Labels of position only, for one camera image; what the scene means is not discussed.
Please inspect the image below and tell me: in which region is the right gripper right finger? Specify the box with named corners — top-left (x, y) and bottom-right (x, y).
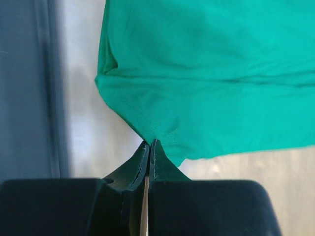
top-left (148, 139), bottom-right (191, 183)

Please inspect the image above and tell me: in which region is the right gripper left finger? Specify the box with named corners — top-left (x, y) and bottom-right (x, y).
top-left (103, 142), bottom-right (149, 236)

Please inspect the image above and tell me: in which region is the green t shirt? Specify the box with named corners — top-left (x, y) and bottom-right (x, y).
top-left (95, 0), bottom-right (315, 166)

